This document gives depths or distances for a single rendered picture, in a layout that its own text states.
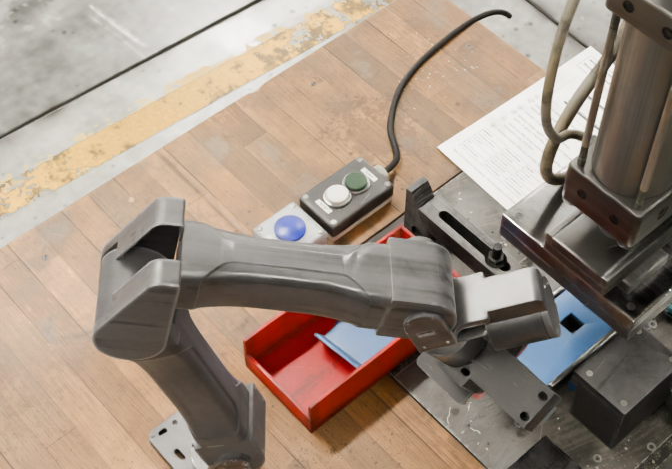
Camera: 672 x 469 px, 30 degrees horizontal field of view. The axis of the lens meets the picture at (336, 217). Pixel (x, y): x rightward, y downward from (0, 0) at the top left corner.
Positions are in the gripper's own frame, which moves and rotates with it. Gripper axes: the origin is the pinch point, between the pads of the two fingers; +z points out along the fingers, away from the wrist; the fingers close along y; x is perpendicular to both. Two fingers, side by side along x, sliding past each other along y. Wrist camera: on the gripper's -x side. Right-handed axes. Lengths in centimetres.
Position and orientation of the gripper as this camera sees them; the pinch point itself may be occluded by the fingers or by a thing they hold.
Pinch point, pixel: (494, 360)
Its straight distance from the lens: 133.1
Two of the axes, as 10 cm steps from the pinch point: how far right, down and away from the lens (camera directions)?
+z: 3.6, 2.6, 9.0
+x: -6.6, -6.1, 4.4
